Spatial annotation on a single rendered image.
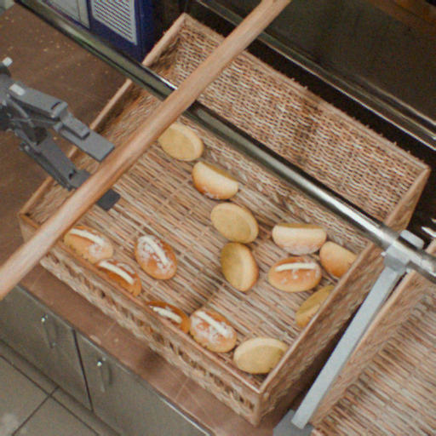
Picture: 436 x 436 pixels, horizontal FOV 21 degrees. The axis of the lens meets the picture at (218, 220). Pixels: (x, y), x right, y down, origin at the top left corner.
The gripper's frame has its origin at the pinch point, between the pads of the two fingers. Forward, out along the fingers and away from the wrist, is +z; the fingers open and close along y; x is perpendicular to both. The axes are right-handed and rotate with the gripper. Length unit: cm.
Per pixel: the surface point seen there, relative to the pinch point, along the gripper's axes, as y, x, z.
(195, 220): 61, -30, -9
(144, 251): 56, -17, -10
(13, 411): 120, 9, -32
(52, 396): 120, 0, -27
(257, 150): 2.4, -17.3, 13.1
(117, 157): -0.8, -2.9, 0.3
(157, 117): -0.9, -11.1, 0.4
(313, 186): 2.4, -17.3, 22.7
